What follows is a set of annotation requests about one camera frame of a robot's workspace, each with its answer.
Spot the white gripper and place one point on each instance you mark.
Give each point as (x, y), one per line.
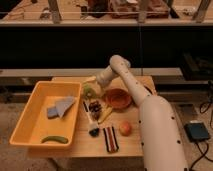
(92, 82)

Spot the dark purple grapes bunch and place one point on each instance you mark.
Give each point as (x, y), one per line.
(95, 107)

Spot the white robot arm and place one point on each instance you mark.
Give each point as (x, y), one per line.
(161, 141)

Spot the green tape roll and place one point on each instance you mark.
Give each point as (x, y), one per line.
(88, 92)

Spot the metal cup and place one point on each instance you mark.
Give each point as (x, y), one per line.
(95, 116)

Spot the yellow banana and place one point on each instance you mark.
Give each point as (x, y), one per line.
(105, 114)

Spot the orange bowl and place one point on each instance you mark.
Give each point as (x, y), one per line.
(118, 98)

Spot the grey blue cloth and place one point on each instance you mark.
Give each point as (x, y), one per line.
(63, 105)

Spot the blue sponge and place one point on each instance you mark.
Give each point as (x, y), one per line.
(52, 112)

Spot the orange fruit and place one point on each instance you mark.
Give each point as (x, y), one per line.
(125, 128)

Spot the green cucumber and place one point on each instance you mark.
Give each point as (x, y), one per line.
(59, 139)

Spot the yellow plastic bin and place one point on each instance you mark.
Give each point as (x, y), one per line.
(33, 124)

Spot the black foot pedal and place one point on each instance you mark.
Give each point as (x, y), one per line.
(197, 132)

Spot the white handled brush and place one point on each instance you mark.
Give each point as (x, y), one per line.
(93, 127)

